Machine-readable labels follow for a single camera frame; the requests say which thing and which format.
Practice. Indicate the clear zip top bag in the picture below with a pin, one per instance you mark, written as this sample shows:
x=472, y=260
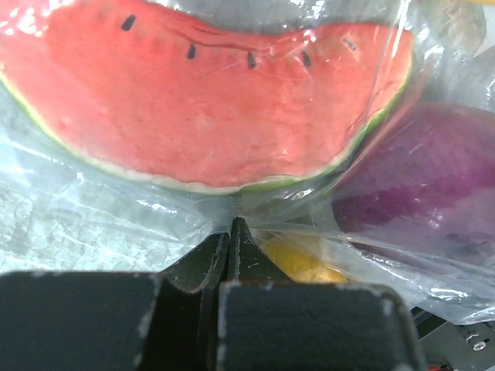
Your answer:
x=59, y=211

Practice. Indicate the yellow fake lemon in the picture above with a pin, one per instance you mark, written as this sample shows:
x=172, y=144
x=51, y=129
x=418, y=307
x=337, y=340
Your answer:
x=298, y=264

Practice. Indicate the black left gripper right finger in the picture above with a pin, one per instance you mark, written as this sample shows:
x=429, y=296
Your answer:
x=267, y=322

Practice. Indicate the fake watermelon slice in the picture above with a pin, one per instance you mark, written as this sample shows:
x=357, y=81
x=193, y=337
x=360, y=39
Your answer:
x=157, y=95

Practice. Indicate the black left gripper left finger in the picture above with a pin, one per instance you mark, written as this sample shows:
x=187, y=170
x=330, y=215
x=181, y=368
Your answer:
x=101, y=320

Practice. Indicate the purple fake eggplant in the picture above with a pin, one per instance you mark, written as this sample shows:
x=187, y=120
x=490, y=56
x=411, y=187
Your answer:
x=426, y=185

